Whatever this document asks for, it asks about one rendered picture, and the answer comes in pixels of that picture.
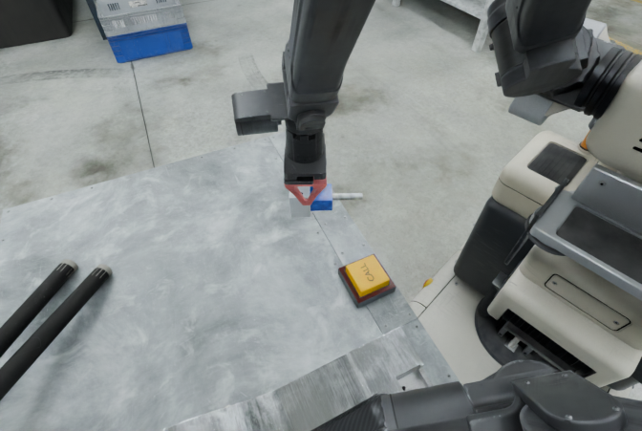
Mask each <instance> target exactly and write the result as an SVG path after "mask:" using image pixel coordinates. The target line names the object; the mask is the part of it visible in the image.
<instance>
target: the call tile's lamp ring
mask: <svg viewBox="0 0 642 431"><path fill-rule="evenodd" d="M372 255H373V256H374V257H375V259H376V260H377V262H378V263H379V265H380V266H381V267H382V265H381V264H380V262H379V261H378V259H377V258H376V256H375V254H372ZM348 265H349V264H348ZM348 265H346V266H348ZM346 266H343V267H341V268H339V270H340V271H341V273H342V275H343V277H344V279H345V280H346V282H347V284H348V286H349V287H350V289H351V291H352V293H353V295H354V297H355V299H356V301H357V302H358V303H360V302H363V301H365V300H367V299H369V298H372V297H374V296H376V295H378V294H380V293H383V292H385V291H387V290H390V289H392V288H394V287H395V286H396V285H395V284H394V282H393V281H392V279H391V278H390V276H389V275H388V273H387V272H386V270H385V269H384V268H383V267H382V268H383V270H384V271H385V273H386V274H387V276H388V277H389V279H390V281H389V283H390V284H391V285H390V286H387V287H385V288H383V289H381V290H378V291H375V292H373V293H370V294H368V295H366V296H364V297H361V298H359V296H358V294H357V292H356V291H355V289H354V287H353V285H352V283H351V281H350V280H349V278H348V276H347V274H346V273H345V271H344V269H345V268H346Z"/></svg>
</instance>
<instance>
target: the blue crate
mask: <svg viewBox="0 0 642 431"><path fill-rule="evenodd" d="M106 37H107V36H106ZM107 40H108V42H109V44H110V46H111V48H112V51H113V53H114V55H115V58H116V60H117V63H124V62H129V61H134V60H139V59H144V58H148V57H153V56H157V55H162V54H171V53H175V52H180V51H185V50H190V49H192V48H193V46H192V42H191V39H190V35H189V31H188V29H187V24H186V23H182V24H177V25H172V26H166V27H161V28H155V29H151V30H145V31H140V32H130V33H125V34H120V35H114V36H109V37H107Z"/></svg>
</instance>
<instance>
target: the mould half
mask: <svg viewBox="0 0 642 431"><path fill-rule="evenodd" d="M418 365H420V366H422V365H424V363H423V362H422V360H421V358H420V357H419V355H418V354H417V351H416V350H415V348H414V346H413V345H412V343H411V342H410V340H409V338H408V337H407V335H406V334H405V333H404V331H403V330H402V328H401V327H399V328H397V329H395V330H393V331H391V332H389V333H387V334H384V335H382V336H380V337H378V338H376V339H374V340H372V341H370V342H368V343H366V344H364V345H362V346H360V347H358V348H356V349H354V350H352V351H350V352H348V353H347V354H345V355H343V356H341V357H339V358H337V359H335V360H333V361H331V362H329V363H327V364H325V365H323V366H321V367H319V368H317V369H315V370H313V371H311V372H310V373H308V374H306V375H304V376H302V377H299V378H298V379H296V380H294V381H292V382H290V383H288V384H286V385H284V386H282V387H280V388H278V389H275V390H273V391H271V392H268V393H266V394H263V395H261V396H259V397H256V398H253V399H249V400H246V401H243V402H240V403H236V404H233V405H230V406H227V407H225V408H222V409H219V410H215V411H212V412H209V413H206V414H203V415H200V416H198V417H195V418H192V419H190V420H185V421H183V422H180V423H177V424H175V425H173V426H170V427H168V428H166V429H163V430H161V431H311V430H312V429H314V428H316V427H318V426H320V425H322V424H323V423H325V422H327V421H329V420H331V419H333V418H335V417H337V416H338V415H340V414H342V413H344V412H345V411H347V410H349V409H351V408H353V407H354V406H356V405H357V404H359V403H361V402H362V401H364V400H366V399H369V398H370V397H372V396H373V395H375V394H378V395H379V394H388V395H389V394H393V393H399V392H404V391H403V389H402V388H401V386H400V384H399V382H398V381H397V379H396V377H397V376H399V375H401V374H403V373H405V372H407V371H409V370H410V369H412V368H414V367H416V366H418Z"/></svg>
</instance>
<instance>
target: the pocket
mask: <svg viewBox="0 0 642 431"><path fill-rule="evenodd" d="M423 366H424V365H422V366H420V365H418V366H416V367H414V368H412V369H410V370H409V371H407V372H405V373H403V374H401V375H399V376H397V377H396V379H397V381H398V382H399V384H400V386H401V388H402V389H403V391H409V390H415V389H419V388H424V387H429V386H434V385H433V384H432V382H431V380H430V379H429V378H428V376H427V375H426V373H425V372H424V370H423Z"/></svg>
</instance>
